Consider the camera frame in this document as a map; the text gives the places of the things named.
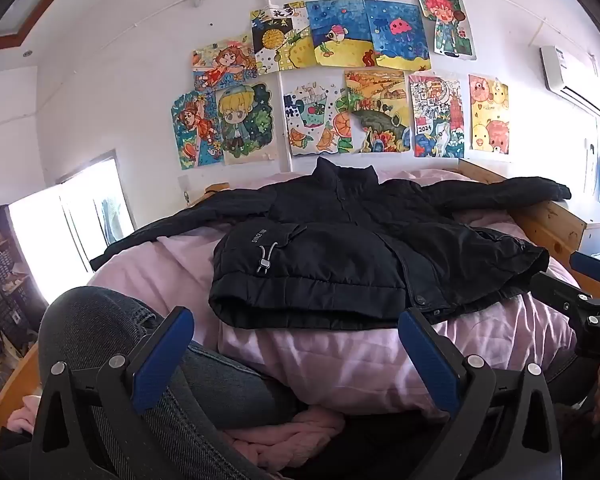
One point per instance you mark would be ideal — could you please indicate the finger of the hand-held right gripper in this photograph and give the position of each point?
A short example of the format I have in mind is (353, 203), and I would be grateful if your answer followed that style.
(595, 267)
(560, 290)

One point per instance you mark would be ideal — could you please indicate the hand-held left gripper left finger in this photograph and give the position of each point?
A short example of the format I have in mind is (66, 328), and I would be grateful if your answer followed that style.
(162, 355)

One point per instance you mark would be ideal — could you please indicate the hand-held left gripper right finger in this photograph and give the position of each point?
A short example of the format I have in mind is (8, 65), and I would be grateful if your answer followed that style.
(425, 355)

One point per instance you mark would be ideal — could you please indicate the black padded jacket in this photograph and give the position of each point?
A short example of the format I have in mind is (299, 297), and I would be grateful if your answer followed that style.
(330, 240)

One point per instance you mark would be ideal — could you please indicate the white cabinet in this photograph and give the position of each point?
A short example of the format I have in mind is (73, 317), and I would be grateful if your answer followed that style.
(597, 225)

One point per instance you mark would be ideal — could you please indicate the person's leg in jeans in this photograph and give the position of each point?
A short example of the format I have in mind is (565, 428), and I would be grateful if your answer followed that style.
(105, 325)
(572, 375)

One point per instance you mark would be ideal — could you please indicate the pink duvet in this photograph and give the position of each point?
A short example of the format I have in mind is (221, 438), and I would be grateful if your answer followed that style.
(355, 360)

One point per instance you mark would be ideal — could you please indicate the white door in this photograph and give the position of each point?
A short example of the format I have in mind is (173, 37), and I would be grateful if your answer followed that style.
(592, 160)

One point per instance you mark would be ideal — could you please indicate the pink fluffy cloth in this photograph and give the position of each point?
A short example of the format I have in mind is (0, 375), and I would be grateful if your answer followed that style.
(285, 435)

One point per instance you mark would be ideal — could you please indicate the bright window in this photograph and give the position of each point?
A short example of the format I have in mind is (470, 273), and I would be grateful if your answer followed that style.
(45, 240)

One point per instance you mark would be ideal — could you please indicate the black keyboard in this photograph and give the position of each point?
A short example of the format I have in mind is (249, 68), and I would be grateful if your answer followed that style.
(7, 275)

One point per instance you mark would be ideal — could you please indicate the white air conditioner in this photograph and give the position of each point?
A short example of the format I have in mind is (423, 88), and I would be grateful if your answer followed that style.
(570, 77)

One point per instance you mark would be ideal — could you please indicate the wooden bed frame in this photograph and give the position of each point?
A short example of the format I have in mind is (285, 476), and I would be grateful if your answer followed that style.
(545, 225)

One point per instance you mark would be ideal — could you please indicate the white wall socket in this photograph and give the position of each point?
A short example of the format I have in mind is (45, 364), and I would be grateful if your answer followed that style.
(183, 187)

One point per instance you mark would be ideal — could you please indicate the group of colourful wall drawings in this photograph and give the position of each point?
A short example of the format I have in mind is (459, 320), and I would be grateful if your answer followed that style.
(330, 75)

